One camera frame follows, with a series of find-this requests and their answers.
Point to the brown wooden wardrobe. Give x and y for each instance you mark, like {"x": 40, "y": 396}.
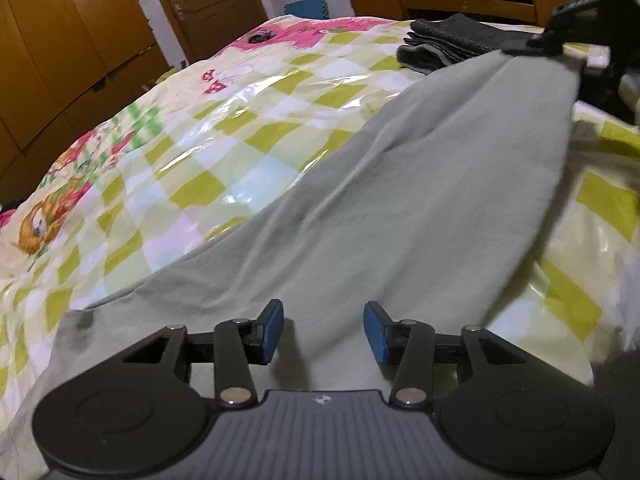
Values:
{"x": 75, "y": 35}

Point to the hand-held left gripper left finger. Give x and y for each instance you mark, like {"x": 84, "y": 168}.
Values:
{"x": 270, "y": 332}

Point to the brown wooden door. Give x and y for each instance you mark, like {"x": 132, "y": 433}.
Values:
{"x": 215, "y": 5}

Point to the grey-green pants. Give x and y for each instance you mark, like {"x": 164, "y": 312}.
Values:
{"x": 375, "y": 210}

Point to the blue foam mat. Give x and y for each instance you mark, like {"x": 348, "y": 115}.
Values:
{"x": 305, "y": 7}

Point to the cartoon printed checkered quilt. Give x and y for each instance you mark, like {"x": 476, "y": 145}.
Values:
{"x": 150, "y": 160}

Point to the small dark cloth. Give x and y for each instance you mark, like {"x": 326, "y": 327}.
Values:
{"x": 262, "y": 37}

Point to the dark grey folded pants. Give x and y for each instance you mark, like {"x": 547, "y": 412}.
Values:
{"x": 450, "y": 40}

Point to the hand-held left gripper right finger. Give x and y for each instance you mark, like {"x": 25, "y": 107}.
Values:
{"x": 377, "y": 332}

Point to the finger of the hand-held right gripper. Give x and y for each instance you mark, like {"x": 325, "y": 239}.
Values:
{"x": 602, "y": 90}
{"x": 575, "y": 17}

